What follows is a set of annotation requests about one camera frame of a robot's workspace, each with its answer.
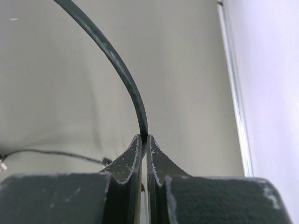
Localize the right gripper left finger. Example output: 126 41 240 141
0 135 142 224

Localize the black ethernet cable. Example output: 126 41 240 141
53 0 149 138

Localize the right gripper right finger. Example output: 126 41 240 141
146 135 291 224

